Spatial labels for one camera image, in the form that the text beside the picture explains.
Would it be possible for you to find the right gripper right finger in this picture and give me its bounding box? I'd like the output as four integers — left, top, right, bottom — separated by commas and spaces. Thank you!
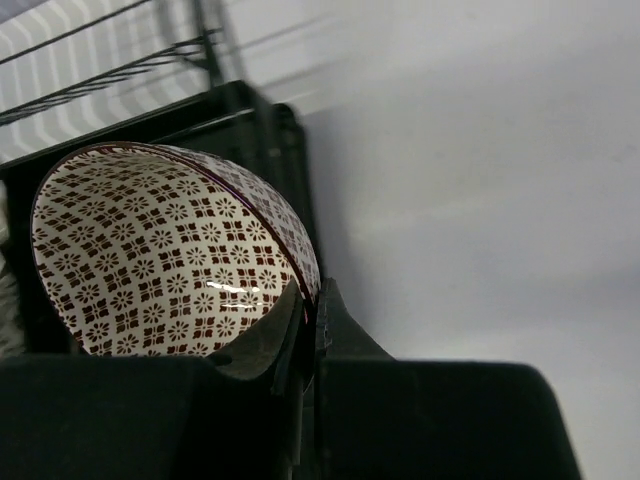
315, 278, 392, 359

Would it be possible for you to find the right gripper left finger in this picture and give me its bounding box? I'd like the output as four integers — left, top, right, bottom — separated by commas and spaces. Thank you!
209, 280, 305, 397

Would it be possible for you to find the brown geometric patterned bowl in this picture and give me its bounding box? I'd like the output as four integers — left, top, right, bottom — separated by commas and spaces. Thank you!
31, 142, 321, 356

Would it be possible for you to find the black dish rack tray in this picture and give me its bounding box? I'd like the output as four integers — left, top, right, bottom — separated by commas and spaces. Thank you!
1, 81, 318, 353

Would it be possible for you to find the black wire plate holder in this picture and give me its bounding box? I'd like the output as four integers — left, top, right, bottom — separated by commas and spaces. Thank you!
1, 1, 229, 126

